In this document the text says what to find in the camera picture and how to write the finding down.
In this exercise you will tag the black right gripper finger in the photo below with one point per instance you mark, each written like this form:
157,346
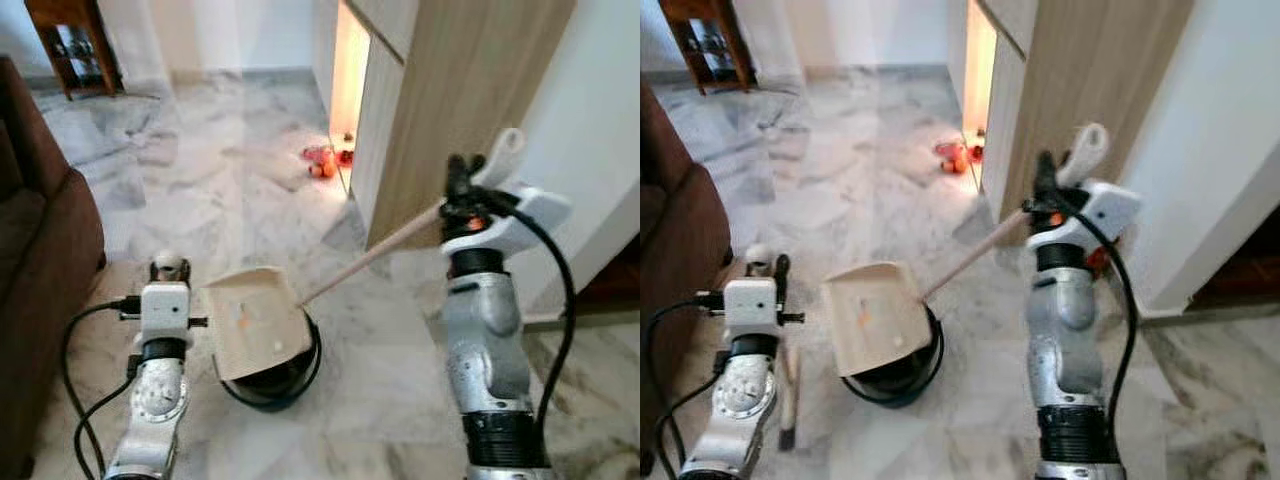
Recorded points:
1048,172
459,175

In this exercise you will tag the red and orange toys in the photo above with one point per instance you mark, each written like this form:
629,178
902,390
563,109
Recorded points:
955,157
322,160

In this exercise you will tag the light wood cabinet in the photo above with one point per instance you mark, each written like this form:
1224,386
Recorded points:
1090,70
470,80

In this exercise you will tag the brown sofa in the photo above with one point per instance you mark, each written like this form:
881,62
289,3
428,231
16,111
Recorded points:
40,260
675,270

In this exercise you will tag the round black bin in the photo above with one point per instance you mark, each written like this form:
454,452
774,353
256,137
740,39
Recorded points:
915,375
290,385

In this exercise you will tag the dark wooden step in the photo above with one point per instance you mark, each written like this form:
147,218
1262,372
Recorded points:
610,280
1240,275

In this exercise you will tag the wooden side table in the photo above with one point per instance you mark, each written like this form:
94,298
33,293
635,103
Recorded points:
75,45
705,40

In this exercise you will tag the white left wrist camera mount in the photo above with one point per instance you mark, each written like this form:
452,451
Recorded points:
165,310
750,305

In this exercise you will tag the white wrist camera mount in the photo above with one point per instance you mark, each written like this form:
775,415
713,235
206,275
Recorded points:
165,310
1100,215
515,225
750,305

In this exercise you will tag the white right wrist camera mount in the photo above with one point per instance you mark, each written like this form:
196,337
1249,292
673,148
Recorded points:
1100,215
515,225

